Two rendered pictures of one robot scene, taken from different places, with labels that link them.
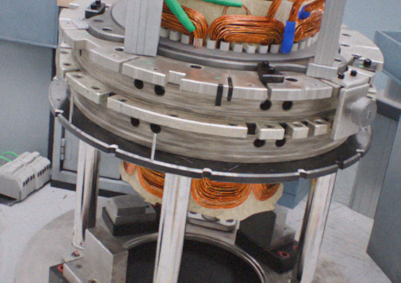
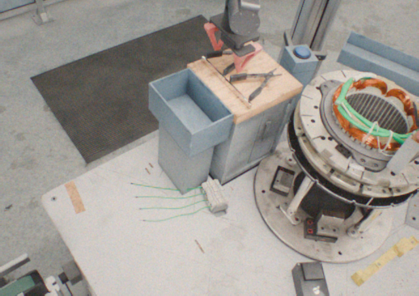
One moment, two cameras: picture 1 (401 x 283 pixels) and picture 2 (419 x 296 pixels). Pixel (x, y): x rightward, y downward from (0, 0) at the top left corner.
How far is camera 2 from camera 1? 0.97 m
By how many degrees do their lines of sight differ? 47
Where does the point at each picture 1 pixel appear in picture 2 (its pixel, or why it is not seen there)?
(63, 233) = (273, 211)
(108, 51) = (395, 179)
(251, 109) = not seen: outside the picture
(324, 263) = not seen: hidden behind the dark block
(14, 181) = (226, 203)
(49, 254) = (285, 226)
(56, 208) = (239, 198)
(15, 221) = (239, 219)
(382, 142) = not seen: hidden behind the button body
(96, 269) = (328, 224)
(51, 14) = (228, 128)
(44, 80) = (210, 151)
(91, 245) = (326, 219)
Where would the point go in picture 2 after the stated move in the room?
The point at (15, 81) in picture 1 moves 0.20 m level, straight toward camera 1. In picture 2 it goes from (196, 160) to (270, 205)
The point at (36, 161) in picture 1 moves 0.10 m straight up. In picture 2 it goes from (215, 185) to (220, 162)
